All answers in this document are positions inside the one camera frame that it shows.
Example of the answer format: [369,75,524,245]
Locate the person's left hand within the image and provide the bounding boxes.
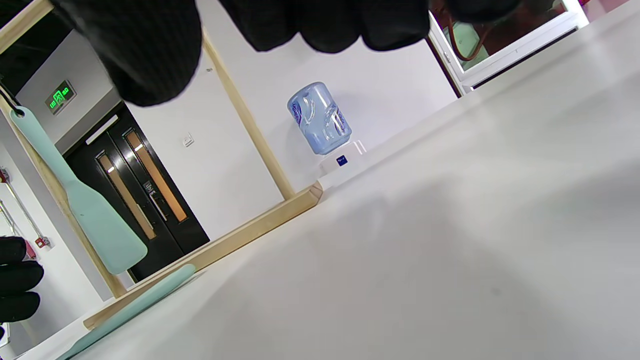
[0,236,45,342]

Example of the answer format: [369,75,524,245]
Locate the person's right hand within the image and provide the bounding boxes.
[50,0,522,107]

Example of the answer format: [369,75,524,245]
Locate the green exit sign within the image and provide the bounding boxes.
[44,79,77,116]

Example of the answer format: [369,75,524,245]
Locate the mint silicone spatula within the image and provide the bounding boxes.
[9,106,149,275]

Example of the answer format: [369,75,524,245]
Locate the black double door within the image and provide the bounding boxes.
[64,102,211,284]

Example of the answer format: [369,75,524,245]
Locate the blue water bottle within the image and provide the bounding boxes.
[286,81,353,156]

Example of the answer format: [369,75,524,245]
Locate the white water dispenser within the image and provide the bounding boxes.
[316,140,369,191]

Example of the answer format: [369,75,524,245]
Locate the wooden rack frame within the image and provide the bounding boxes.
[0,0,325,331]

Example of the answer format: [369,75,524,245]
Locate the brown cable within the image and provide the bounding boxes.
[446,14,495,62]

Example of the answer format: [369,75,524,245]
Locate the white window frame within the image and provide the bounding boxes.
[427,0,591,97]

